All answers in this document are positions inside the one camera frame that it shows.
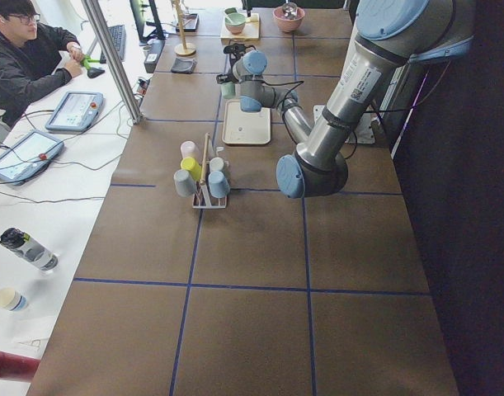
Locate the pink bowl under green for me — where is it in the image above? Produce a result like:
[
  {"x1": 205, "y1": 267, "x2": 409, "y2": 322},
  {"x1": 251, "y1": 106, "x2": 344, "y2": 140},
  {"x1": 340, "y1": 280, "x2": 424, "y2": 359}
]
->
[{"x1": 225, "y1": 22, "x2": 246, "y2": 35}]

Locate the pink bowl with whisk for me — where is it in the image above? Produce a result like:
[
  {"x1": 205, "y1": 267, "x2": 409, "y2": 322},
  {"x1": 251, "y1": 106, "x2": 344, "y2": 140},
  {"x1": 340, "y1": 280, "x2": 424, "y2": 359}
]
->
[{"x1": 272, "y1": 2, "x2": 305, "y2": 33}]

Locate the white wire cup rack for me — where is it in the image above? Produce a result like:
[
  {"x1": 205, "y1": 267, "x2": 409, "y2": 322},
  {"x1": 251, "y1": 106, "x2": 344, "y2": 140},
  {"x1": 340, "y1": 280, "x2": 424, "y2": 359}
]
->
[{"x1": 192, "y1": 133, "x2": 228, "y2": 210}]

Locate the yellow cup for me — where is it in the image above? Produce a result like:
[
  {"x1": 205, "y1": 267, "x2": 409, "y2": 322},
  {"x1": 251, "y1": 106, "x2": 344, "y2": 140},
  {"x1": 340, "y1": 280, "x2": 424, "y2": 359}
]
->
[{"x1": 181, "y1": 157, "x2": 202, "y2": 181}]

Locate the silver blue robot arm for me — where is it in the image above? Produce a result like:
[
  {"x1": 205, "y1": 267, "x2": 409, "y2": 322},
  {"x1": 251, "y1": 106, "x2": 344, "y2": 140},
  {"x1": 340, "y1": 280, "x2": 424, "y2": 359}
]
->
[{"x1": 217, "y1": 0, "x2": 476, "y2": 198}]

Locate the black keyboard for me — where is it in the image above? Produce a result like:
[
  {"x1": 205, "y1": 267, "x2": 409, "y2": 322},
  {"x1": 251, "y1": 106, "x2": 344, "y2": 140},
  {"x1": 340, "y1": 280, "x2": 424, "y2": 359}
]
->
[{"x1": 107, "y1": 25, "x2": 126, "y2": 62}]

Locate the round wooden stand base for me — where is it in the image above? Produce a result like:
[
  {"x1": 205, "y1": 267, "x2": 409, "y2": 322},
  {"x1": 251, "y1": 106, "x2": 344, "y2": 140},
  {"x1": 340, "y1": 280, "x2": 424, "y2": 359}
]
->
[{"x1": 174, "y1": 42, "x2": 196, "y2": 57}]

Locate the clear water bottle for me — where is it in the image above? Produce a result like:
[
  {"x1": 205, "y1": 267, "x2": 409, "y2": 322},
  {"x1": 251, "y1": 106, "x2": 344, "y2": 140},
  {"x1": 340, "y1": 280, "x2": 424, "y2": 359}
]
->
[{"x1": 0, "y1": 228, "x2": 59, "y2": 271}]

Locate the seated person black jacket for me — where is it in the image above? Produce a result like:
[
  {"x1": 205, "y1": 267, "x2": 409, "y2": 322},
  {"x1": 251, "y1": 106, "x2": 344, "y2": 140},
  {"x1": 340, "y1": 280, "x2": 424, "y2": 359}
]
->
[{"x1": 0, "y1": 0, "x2": 85, "y2": 127}]

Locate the bamboo cutting board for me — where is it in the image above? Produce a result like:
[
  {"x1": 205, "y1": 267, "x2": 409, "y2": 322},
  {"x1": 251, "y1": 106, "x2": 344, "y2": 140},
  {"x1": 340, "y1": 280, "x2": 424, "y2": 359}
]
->
[{"x1": 220, "y1": 12, "x2": 261, "y2": 40}]

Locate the grey cup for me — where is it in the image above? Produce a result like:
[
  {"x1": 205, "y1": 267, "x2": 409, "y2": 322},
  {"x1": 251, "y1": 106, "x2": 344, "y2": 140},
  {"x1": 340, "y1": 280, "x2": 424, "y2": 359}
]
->
[{"x1": 173, "y1": 169, "x2": 196, "y2": 197}]

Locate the cream rabbit tray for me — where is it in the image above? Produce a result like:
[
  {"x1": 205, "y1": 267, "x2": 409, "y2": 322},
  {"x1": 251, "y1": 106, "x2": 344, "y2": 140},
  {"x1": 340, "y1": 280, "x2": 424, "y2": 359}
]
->
[{"x1": 222, "y1": 99, "x2": 271, "y2": 145}]

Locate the paper cup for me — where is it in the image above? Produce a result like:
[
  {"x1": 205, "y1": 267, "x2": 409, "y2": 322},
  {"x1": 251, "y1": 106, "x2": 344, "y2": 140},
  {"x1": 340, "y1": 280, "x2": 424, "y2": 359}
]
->
[{"x1": 0, "y1": 287, "x2": 28, "y2": 312}]

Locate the red cylinder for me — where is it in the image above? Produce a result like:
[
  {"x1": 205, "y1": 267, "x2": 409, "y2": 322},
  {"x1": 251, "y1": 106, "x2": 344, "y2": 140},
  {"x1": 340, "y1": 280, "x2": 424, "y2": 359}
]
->
[{"x1": 0, "y1": 351, "x2": 40, "y2": 382}]

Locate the green cup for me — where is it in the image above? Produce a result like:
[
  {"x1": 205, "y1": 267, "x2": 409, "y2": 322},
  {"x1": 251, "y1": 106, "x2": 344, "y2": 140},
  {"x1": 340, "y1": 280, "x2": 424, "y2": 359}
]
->
[{"x1": 220, "y1": 82, "x2": 236, "y2": 100}]

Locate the cream cup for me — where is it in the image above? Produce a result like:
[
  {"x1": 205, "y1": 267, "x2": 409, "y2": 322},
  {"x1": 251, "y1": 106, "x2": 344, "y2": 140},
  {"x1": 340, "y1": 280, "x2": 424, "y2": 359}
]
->
[{"x1": 209, "y1": 157, "x2": 229, "y2": 178}]

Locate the teach pendant tablet near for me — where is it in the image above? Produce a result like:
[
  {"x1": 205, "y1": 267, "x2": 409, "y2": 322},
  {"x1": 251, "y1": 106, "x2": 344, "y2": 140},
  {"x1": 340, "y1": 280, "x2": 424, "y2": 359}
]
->
[{"x1": 0, "y1": 130, "x2": 65, "y2": 186}]

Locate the wooden stand pole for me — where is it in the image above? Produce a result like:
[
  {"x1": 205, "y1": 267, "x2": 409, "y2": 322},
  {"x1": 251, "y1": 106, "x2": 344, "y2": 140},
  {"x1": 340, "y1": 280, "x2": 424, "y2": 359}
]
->
[{"x1": 172, "y1": 0, "x2": 186, "y2": 45}]

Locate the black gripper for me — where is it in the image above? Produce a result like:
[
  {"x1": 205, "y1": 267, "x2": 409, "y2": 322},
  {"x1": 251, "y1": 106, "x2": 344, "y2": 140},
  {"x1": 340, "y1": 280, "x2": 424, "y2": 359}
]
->
[{"x1": 216, "y1": 73, "x2": 234, "y2": 84}]

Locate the blue cup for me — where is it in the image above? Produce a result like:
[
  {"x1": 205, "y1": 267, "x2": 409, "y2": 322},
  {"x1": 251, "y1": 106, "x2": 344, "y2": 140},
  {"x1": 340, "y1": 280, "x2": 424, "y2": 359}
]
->
[{"x1": 208, "y1": 171, "x2": 231, "y2": 199}]

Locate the grey folded cloth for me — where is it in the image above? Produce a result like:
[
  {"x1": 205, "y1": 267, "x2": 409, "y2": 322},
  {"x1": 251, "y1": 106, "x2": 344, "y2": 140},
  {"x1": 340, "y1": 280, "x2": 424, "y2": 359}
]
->
[{"x1": 170, "y1": 58, "x2": 196, "y2": 74}]

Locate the teach pendant tablet far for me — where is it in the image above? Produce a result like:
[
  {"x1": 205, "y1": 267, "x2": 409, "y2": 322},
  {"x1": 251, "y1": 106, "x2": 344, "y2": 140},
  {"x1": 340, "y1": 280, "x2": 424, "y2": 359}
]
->
[{"x1": 45, "y1": 92, "x2": 104, "y2": 133}]

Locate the teach pendant tablet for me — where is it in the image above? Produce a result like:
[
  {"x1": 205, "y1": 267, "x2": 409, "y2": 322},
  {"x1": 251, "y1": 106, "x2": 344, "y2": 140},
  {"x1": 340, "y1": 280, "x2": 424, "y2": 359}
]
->
[
  {"x1": 0, "y1": 130, "x2": 65, "y2": 186},
  {"x1": 45, "y1": 92, "x2": 104, "y2": 133}
]

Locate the aluminium frame post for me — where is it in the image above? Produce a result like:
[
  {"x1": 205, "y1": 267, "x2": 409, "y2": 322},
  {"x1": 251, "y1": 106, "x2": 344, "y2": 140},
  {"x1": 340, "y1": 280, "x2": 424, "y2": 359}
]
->
[{"x1": 82, "y1": 0, "x2": 143, "y2": 125}]

